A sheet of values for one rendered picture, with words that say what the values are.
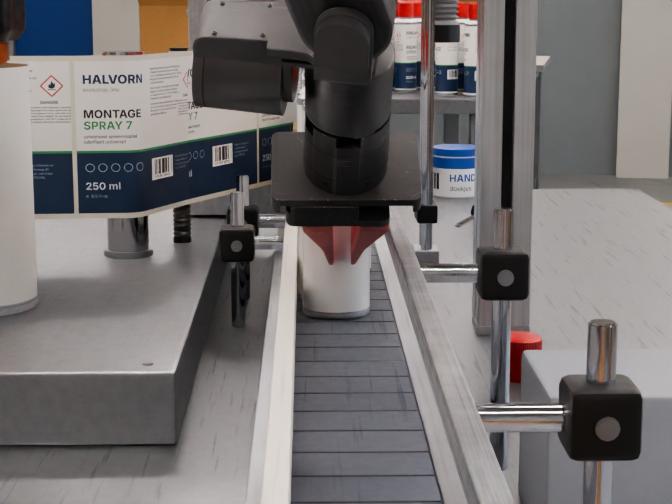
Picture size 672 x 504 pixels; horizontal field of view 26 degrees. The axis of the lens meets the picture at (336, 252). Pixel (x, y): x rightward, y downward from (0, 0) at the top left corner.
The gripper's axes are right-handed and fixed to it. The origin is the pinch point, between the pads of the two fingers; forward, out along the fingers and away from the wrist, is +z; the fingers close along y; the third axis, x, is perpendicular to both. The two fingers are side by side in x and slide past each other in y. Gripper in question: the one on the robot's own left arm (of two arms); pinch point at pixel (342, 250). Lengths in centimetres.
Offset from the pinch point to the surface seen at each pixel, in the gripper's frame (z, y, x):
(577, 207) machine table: 64, -35, -62
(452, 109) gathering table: 142, -32, -160
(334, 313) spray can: 4.5, 0.5, 2.3
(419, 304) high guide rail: -21.4, -3.0, 21.8
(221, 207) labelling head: 35, 11, -36
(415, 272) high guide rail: -15.9, -3.5, 15.1
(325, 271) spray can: 2.2, 1.2, 0.2
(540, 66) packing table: 343, -104, -393
